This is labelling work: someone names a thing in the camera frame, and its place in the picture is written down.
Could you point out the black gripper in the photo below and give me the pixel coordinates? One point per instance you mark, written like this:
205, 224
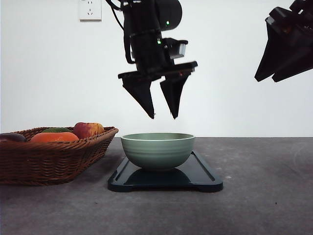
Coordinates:
152, 62
290, 49

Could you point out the green ceramic bowl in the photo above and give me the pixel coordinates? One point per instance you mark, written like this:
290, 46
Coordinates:
157, 150

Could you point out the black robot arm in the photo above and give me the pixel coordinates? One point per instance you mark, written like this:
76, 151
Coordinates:
144, 21

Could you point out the brown wicker basket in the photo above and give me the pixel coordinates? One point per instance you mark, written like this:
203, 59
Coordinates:
50, 163

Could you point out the red yellow apple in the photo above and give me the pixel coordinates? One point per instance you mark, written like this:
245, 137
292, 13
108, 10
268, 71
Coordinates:
87, 129

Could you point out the dark blue rectangular tray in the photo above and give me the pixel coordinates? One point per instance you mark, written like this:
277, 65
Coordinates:
194, 175

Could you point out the dark green fruit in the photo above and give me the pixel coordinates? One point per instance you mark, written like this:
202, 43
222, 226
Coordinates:
57, 130

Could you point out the orange tangerine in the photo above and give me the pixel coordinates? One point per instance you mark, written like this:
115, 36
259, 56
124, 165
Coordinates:
47, 137

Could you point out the dark purple fruit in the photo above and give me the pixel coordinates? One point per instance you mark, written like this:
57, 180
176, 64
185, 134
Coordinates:
14, 137

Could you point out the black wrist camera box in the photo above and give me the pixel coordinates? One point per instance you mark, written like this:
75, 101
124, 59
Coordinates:
174, 48

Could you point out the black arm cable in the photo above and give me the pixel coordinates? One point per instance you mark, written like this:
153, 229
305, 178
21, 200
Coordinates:
126, 35

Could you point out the white wall socket left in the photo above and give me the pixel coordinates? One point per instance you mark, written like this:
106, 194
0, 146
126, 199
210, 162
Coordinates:
90, 11

